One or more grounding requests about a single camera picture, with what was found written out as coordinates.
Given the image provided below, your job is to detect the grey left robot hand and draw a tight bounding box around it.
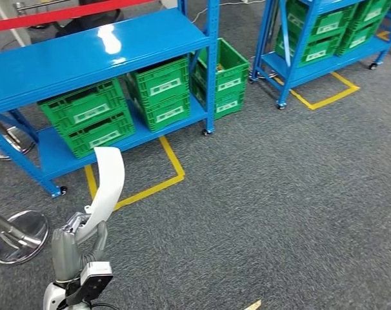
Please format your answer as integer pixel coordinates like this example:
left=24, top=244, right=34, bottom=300
left=51, top=212, right=108, bottom=284

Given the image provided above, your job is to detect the white curved plastic part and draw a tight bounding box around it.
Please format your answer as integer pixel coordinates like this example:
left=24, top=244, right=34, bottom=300
left=75, top=147, right=126, bottom=245

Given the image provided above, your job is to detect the red barrier belt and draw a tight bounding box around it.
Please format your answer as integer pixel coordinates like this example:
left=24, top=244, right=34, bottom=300
left=0, top=0, right=157, bottom=34

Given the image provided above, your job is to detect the yellow floor tape outline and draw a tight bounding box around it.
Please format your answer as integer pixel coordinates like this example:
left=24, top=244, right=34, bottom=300
left=375, top=30, right=391, bottom=48

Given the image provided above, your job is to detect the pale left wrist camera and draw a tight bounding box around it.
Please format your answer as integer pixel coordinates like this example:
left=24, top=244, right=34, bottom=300
left=65, top=262, right=114, bottom=307

